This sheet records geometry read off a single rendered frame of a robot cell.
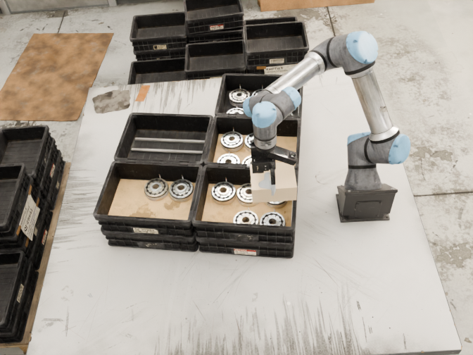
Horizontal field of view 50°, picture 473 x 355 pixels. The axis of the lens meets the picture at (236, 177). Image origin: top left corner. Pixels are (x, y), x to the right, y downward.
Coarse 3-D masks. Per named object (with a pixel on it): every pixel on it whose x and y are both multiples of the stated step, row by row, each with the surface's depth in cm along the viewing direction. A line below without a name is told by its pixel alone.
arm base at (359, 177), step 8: (352, 168) 206; (360, 168) 204; (368, 168) 203; (376, 168) 206; (352, 176) 206; (360, 176) 203; (368, 176) 203; (376, 176) 205; (344, 184) 210; (352, 184) 205; (360, 184) 203; (368, 184) 202; (376, 184) 203
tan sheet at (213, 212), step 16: (208, 192) 215; (224, 192) 214; (208, 208) 209; (224, 208) 209; (240, 208) 208; (256, 208) 208; (272, 208) 207; (288, 208) 206; (272, 224) 202; (288, 224) 202
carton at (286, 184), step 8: (280, 168) 182; (288, 168) 182; (256, 176) 181; (280, 176) 180; (288, 176) 180; (256, 184) 179; (280, 184) 178; (288, 184) 178; (256, 192) 178; (264, 192) 178; (280, 192) 178; (288, 192) 179; (296, 192) 179; (256, 200) 182; (264, 200) 182; (272, 200) 182; (280, 200) 182; (288, 200) 182
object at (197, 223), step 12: (204, 168) 210; (228, 168) 210; (240, 168) 209; (192, 216) 195; (228, 228) 193; (240, 228) 192; (252, 228) 191; (264, 228) 190; (276, 228) 189; (288, 228) 188
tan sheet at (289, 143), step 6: (282, 138) 232; (288, 138) 232; (294, 138) 231; (276, 144) 230; (282, 144) 229; (288, 144) 229; (294, 144) 229; (216, 150) 230; (222, 150) 230; (240, 150) 229; (246, 150) 229; (294, 150) 227; (216, 156) 227; (240, 156) 226; (246, 156) 226; (216, 162) 225; (240, 162) 224; (276, 162) 223; (282, 162) 223
